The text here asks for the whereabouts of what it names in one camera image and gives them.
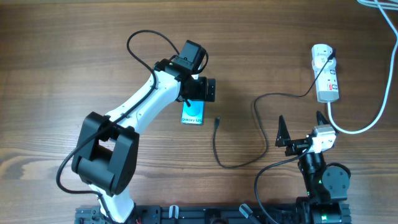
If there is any white power strip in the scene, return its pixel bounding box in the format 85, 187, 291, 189
312, 44, 339, 103

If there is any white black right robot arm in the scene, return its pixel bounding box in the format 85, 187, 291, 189
275, 111, 352, 224

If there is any teal screen smartphone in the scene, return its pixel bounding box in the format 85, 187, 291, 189
181, 100, 205, 125

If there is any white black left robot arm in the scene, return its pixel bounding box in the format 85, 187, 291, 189
72, 59, 216, 223

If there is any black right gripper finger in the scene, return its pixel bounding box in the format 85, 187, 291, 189
275, 115, 291, 146
316, 111, 329, 126

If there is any white power strip cord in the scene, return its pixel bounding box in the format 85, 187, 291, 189
326, 0, 398, 135

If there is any white usb wall adapter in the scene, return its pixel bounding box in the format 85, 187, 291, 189
312, 55, 336, 72

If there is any black usb charger cable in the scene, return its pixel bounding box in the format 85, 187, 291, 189
212, 48, 337, 170

